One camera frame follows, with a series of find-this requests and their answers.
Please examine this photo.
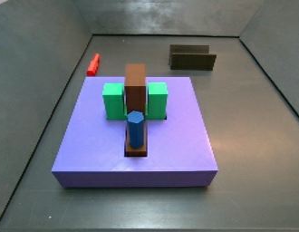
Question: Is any red peg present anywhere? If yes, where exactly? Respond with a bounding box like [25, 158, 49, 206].
[87, 53, 100, 76]

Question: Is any purple base board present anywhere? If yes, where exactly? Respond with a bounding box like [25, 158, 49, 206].
[52, 77, 219, 188]

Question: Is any blue hexagonal peg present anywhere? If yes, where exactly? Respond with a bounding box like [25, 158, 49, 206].
[127, 111, 145, 149]

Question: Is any right green block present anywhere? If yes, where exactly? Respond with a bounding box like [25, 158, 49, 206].
[148, 82, 168, 120]

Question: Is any green block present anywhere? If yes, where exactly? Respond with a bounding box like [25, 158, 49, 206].
[103, 83, 125, 120]
[148, 82, 168, 120]

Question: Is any brown T-shaped block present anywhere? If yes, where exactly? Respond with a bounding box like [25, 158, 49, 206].
[124, 63, 148, 157]

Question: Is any left green block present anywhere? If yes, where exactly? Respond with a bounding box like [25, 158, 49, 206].
[103, 83, 125, 120]

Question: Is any black angled holder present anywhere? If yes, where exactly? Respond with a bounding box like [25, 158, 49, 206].
[170, 44, 216, 71]

